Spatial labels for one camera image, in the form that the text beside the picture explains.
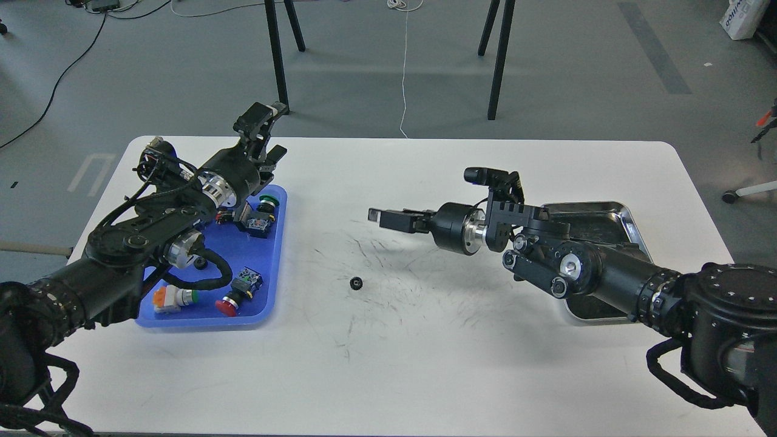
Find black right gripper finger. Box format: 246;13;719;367
367;208;436;234

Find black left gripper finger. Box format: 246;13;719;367
261;144;288;183
233;101;290;163

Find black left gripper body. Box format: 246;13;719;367
199;146;269;208

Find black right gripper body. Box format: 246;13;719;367
430;202;483;256

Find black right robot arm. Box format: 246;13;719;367
367;167;776;436

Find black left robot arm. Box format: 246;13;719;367
1;102;289;436

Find blue plastic tray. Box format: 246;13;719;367
135;185;288;330

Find red mushroom push button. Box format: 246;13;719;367
214;266;263;316

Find black table legs right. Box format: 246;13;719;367
477;1;516;121

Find black table legs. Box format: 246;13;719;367
477;1;516;121
263;0;307;116

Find black table legs left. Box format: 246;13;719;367
263;0;307;116

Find orange green push button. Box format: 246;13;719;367
152;285;199;314

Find silver metal tray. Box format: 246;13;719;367
542;201;653;326

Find beige chair leg with caster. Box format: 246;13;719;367
1;240;74;258

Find grey backpack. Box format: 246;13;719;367
750;99;776;160

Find green push button switch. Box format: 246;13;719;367
233;195;280;239

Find white cord on floor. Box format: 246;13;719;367
386;0;424;139

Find black cable on floor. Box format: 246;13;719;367
0;0;183;152

